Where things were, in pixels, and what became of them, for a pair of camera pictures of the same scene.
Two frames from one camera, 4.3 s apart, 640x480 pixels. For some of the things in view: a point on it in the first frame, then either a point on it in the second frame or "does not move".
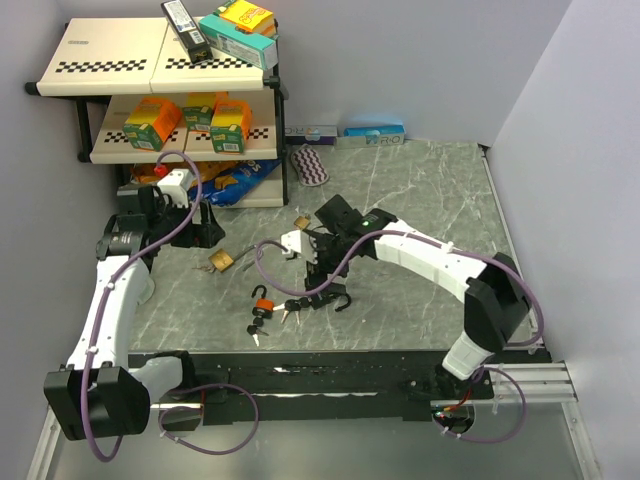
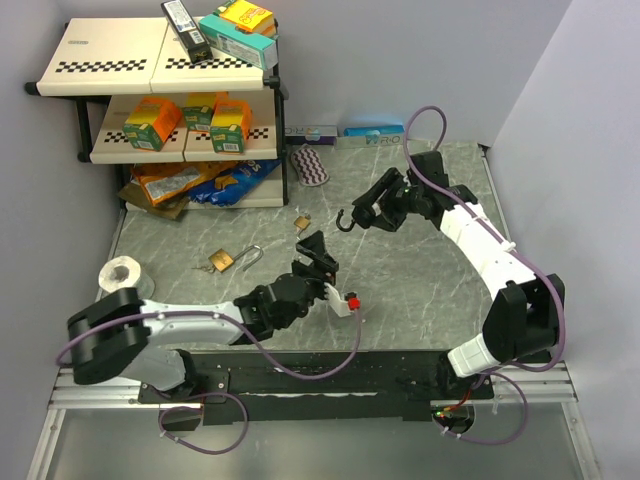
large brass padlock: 222,261 does not move
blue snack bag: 235,182 does not move
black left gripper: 203,235 → 325,267
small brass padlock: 302,222 does not move
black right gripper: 317,274 → 388,219
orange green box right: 230,126 does not move
